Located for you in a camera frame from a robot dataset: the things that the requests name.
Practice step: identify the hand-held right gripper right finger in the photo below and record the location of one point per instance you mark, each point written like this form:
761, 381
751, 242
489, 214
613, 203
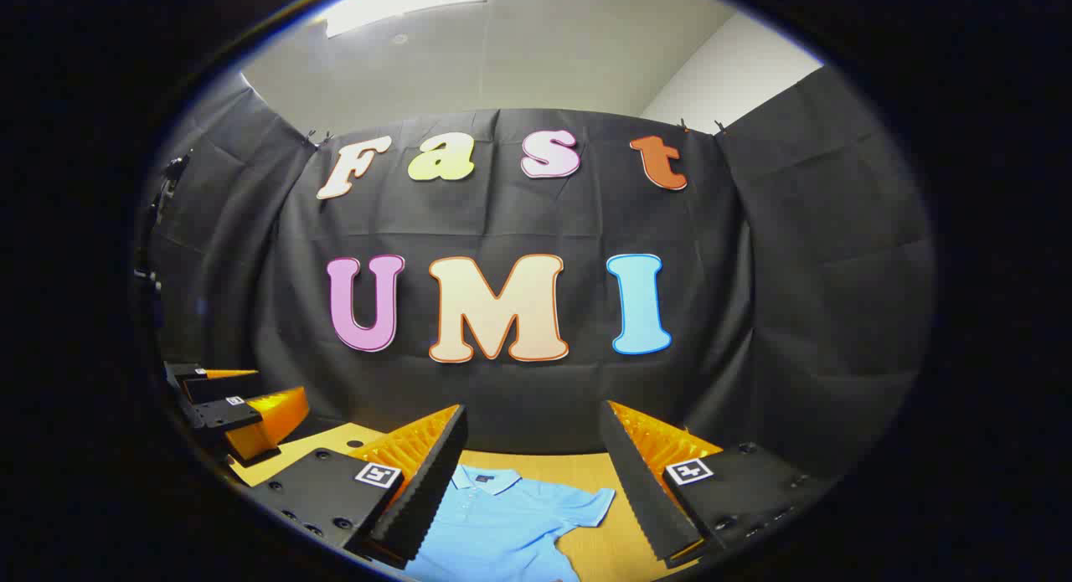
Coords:
641, 490

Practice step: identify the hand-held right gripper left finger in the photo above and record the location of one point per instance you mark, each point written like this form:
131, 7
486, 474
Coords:
427, 490

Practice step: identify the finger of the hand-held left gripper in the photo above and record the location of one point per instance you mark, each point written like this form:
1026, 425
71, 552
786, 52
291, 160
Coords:
222, 414
186, 371

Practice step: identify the light blue T-shirt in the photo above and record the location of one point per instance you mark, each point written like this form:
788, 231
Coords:
502, 523

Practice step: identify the dark equipment stand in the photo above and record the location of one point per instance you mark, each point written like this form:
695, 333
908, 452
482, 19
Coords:
159, 213

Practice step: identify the black backdrop cloth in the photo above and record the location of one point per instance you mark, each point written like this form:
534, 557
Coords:
519, 222

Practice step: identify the ceiling light panel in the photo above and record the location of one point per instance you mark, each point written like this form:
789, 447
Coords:
402, 0

